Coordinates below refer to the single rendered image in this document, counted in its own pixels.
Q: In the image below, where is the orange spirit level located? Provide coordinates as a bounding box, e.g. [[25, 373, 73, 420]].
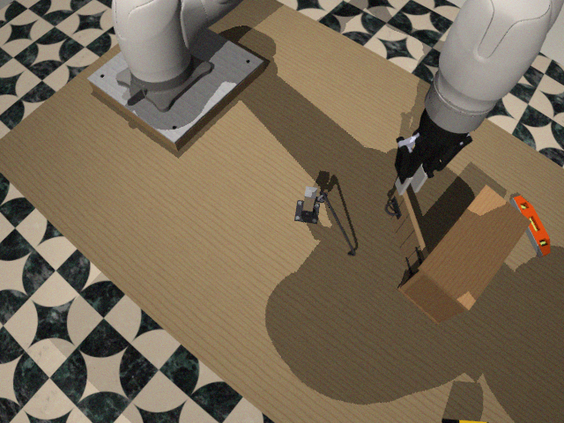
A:
[[509, 196, 551, 257]]

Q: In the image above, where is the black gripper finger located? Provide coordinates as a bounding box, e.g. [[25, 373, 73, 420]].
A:
[[395, 133, 438, 196], [411, 133, 472, 193]]

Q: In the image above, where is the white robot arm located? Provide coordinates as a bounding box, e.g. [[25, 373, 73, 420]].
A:
[[112, 0, 564, 134]]

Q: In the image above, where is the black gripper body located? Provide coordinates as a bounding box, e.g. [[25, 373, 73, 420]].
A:
[[412, 108, 469, 152]]

